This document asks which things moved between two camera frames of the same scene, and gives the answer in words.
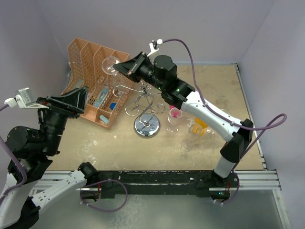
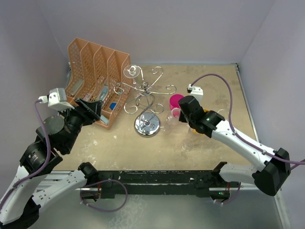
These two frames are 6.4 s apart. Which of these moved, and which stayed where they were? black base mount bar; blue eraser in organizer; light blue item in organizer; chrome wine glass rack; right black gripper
Moved: right black gripper
Stayed: black base mount bar; chrome wine glass rack; light blue item in organizer; blue eraser in organizer
